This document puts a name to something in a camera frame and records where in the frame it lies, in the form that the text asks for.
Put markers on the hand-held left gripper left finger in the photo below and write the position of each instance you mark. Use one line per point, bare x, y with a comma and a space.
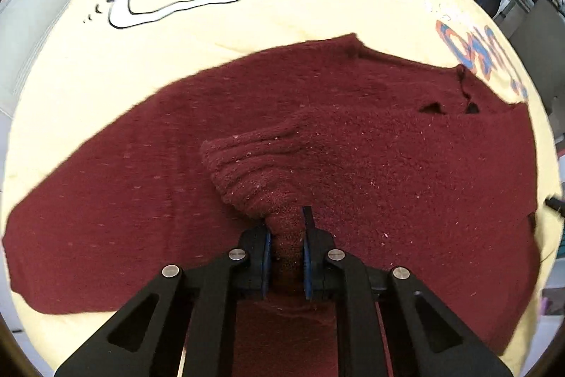
265, 257

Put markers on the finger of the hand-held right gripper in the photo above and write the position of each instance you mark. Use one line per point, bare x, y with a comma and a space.
555, 204

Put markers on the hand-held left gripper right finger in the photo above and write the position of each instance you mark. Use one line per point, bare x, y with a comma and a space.
307, 262

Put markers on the maroon knit sweater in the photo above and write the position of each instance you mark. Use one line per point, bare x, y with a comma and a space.
362, 147

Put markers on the pink plastic item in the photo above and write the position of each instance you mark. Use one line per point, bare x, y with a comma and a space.
546, 306

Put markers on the grey chair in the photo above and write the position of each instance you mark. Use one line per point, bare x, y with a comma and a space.
536, 32

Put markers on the yellow printed blanket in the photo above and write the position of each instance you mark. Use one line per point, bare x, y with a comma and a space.
265, 19

